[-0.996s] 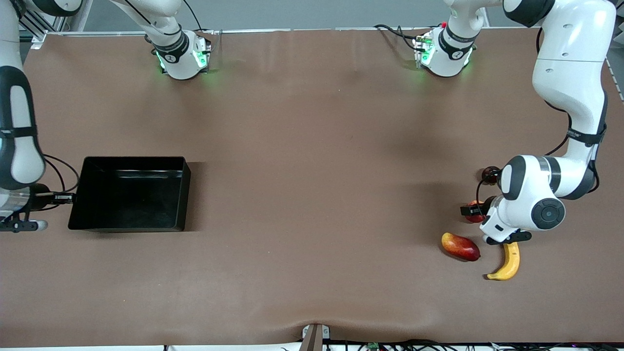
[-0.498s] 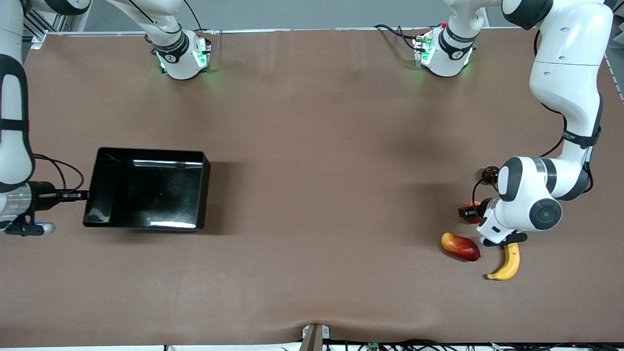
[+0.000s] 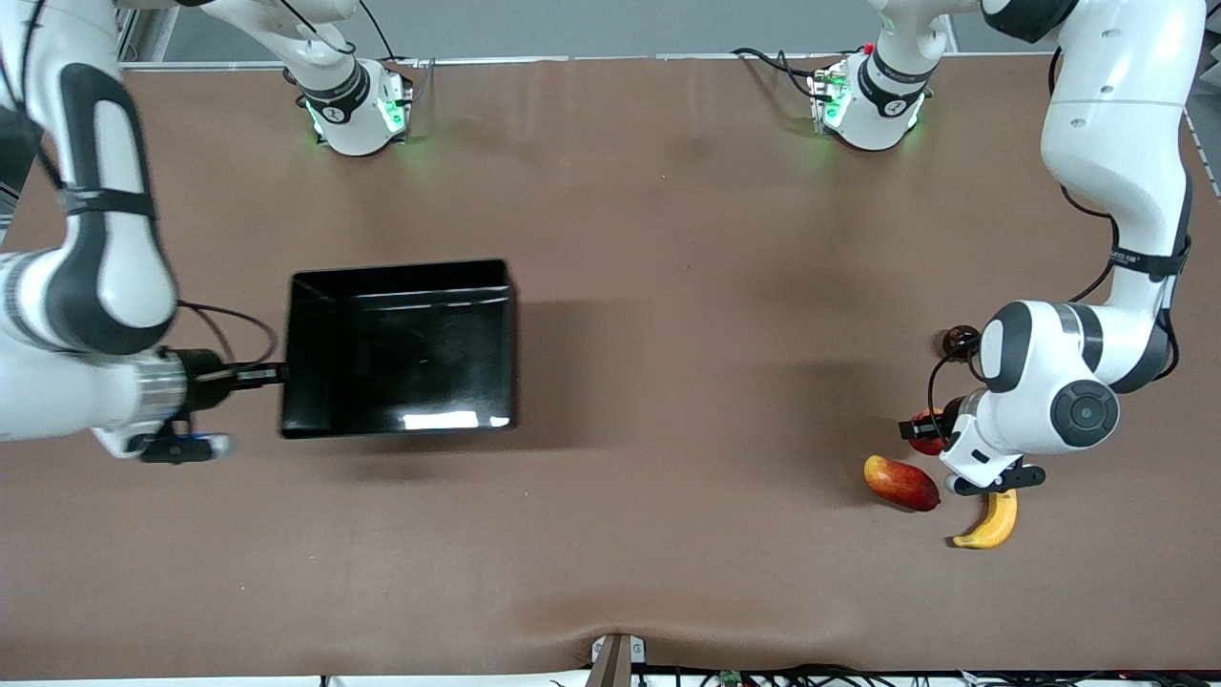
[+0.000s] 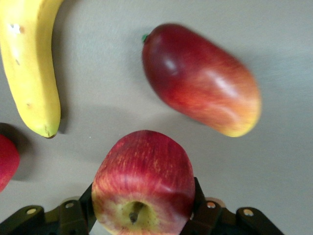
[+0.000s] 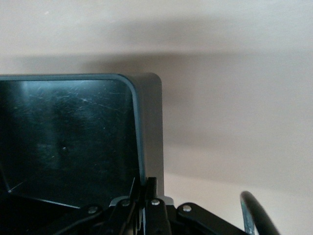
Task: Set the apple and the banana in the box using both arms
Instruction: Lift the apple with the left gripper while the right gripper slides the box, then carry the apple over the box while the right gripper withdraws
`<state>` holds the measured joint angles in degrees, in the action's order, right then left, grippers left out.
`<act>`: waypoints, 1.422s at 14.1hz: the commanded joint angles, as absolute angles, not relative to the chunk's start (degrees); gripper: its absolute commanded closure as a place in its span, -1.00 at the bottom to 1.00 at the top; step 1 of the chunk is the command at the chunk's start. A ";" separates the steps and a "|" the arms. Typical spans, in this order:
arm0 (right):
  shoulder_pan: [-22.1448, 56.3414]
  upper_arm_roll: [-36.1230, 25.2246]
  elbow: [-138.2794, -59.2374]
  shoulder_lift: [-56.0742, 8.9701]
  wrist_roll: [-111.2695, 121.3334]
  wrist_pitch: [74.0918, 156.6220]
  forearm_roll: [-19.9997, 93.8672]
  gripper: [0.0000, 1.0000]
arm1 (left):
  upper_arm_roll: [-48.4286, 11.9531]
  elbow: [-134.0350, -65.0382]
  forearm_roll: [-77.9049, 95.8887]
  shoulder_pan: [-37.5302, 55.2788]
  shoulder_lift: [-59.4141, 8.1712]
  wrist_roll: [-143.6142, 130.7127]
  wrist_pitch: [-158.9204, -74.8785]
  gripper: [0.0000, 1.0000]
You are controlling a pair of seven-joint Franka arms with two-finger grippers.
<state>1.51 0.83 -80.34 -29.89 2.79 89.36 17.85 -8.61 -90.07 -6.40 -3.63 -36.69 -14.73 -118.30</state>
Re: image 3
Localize red yellow mango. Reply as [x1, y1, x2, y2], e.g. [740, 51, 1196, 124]
[863, 454, 942, 513]

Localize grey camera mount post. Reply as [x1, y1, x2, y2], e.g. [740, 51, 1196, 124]
[590, 633, 647, 687]

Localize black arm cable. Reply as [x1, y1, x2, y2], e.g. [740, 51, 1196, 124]
[927, 48, 1180, 423]
[176, 301, 280, 371]

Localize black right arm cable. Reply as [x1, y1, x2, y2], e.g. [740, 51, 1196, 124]
[176, 301, 280, 371]

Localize black base cable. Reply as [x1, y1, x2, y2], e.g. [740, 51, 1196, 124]
[286, 0, 398, 62]
[732, 47, 821, 101]

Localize black right base cable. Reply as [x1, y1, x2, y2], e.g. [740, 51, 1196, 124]
[286, 0, 398, 62]

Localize black left base cable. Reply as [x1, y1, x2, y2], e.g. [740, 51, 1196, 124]
[732, 47, 821, 101]

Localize aluminium frame with black bars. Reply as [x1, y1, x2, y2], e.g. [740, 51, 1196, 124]
[114, 0, 182, 64]

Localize small red yellow apple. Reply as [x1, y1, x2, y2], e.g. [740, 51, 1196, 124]
[908, 408, 950, 457]

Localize black plastic box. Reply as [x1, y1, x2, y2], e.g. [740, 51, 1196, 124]
[279, 259, 519, 440]

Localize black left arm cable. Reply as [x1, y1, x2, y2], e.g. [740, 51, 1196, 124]
[927, 48, 1180, 423]

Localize yellow banana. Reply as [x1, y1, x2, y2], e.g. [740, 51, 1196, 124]
[952, 489, 1019, 551]

